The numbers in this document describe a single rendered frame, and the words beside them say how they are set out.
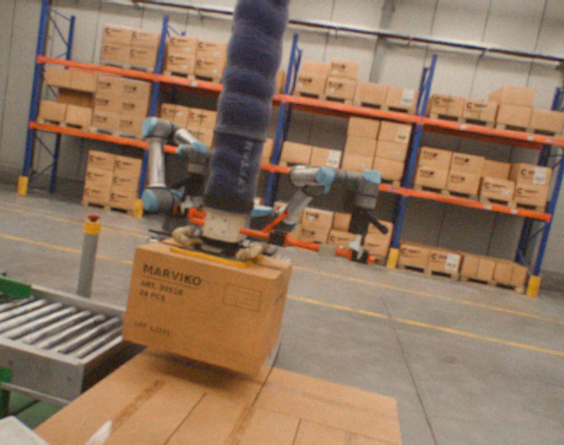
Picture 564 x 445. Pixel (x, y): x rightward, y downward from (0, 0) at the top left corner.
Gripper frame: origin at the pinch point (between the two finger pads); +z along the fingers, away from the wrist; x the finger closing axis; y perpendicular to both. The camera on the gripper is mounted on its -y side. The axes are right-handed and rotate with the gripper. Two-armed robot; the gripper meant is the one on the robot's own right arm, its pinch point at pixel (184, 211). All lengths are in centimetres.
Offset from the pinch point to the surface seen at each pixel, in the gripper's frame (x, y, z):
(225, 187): -36, 31, -17
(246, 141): -35, 36, -37
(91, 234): 21, -65, 27
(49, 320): -18, -56, 66
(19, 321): -28, -65, 66
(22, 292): -5, -85, 61
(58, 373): -60, -18, 67
